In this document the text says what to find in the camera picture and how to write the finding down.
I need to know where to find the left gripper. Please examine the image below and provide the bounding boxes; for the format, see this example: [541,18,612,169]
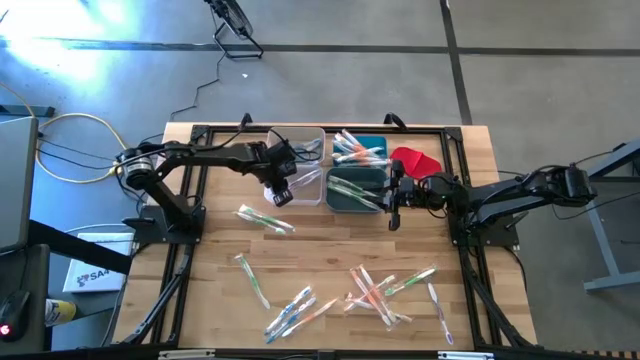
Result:
[253,141,299,209]

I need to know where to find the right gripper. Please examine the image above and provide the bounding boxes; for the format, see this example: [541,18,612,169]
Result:
[376,159,455,232]

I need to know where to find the green toothbrushes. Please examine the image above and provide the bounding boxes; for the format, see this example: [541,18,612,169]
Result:
[327,184,384,211]

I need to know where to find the blue toothbrush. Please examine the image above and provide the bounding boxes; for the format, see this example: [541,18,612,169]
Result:
[292,138,324,156]
[294,144,323,162]
[264,296,319,345]
[263,285,314,335]

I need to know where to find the clear frosted plastic bin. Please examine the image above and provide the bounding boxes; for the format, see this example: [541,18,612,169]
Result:
[263,166,325,208]

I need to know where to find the red cloth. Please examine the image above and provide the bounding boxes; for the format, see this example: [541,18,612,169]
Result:
[389,146,444,181]

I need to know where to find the grey-blue plastic bin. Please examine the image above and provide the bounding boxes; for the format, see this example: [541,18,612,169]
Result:
[324,166,390,215]

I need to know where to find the teal plastic bin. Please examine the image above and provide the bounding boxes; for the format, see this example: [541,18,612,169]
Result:
[331,133,390,169]

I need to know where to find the white plastic bin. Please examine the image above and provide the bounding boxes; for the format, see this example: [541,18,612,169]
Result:
[266,126,326,166]

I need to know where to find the bagged items at left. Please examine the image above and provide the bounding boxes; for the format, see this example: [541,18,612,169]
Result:
[234,252,272,311]

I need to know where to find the black floor fan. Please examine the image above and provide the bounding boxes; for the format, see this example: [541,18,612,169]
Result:
[203,0,265,60]

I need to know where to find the white printed box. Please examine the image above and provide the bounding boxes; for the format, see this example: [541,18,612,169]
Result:
[62,232,135,294]

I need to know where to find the grey metal stand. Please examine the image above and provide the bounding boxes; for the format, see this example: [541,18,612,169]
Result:
[582,139,640,294]

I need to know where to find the yellow can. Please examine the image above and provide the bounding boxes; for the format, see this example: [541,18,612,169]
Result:
[44,298,78,328]

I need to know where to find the grey monitor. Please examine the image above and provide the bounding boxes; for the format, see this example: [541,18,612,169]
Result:
[0,115,40,254]

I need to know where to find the black side desk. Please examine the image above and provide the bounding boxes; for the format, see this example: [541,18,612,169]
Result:
[0,219,134,354]

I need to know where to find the black computer mouse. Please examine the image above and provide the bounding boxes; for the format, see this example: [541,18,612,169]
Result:
[0,289,31,344]

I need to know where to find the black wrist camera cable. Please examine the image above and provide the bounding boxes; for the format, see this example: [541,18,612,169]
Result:
[279,141,323,165]

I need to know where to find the black fan cable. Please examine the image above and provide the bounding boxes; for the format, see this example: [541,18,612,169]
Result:
[134,49,224,151]

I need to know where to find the silver metal bracket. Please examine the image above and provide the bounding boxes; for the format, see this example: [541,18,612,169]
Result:
[158,349,216,360]
[437,351,496,360]

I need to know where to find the yellow looped cable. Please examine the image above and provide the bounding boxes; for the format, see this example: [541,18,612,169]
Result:
[35,113,126,184]

